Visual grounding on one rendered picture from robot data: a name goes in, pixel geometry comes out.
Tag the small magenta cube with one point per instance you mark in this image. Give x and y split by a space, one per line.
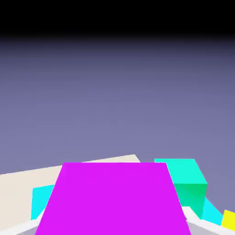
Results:
113 200

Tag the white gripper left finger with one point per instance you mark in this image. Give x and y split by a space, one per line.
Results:
27 227

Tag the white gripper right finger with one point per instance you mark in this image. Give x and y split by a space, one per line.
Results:
202 226

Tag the small green cube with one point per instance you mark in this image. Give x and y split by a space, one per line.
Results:
189 183

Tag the small yellow cube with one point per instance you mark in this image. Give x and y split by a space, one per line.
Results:
229 220

